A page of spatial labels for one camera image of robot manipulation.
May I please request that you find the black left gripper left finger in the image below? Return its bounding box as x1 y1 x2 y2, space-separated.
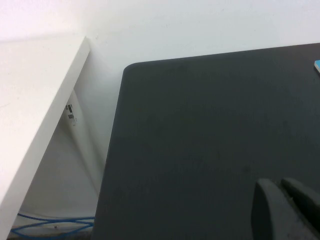
251 178 301 240

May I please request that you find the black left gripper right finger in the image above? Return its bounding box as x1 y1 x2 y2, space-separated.
280 177 320 240

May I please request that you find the barcode sticker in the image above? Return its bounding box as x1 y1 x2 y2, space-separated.
65 103 79 127

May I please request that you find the blue cable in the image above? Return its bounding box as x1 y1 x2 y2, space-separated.
11 212 96 237

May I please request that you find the white side table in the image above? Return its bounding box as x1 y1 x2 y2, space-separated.
0 36 91 240

